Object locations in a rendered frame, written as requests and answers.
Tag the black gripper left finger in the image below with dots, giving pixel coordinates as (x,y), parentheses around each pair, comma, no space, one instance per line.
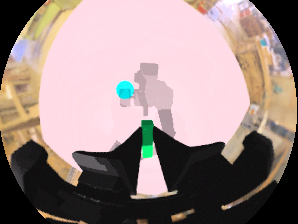
(124,161)

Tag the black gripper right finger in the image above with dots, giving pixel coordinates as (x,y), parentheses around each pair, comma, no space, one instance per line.
(175,157)

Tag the green post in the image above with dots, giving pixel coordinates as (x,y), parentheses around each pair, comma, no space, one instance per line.
(147,131)

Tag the cyan circle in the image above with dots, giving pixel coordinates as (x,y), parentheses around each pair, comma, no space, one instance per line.
(125,89)

